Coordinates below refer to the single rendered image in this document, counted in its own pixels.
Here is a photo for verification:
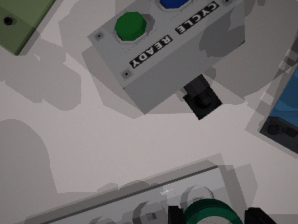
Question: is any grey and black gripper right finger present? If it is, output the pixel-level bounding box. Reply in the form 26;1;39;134
244;207;277;224

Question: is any grey two-button control box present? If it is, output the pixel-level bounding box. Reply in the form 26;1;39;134
87;0;245;120

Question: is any green screw cap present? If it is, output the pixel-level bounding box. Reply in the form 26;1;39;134
183;198;243;224

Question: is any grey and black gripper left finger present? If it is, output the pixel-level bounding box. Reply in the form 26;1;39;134
168;206;186;224

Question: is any grey panel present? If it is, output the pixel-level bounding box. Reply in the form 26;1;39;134
41;165;233;224

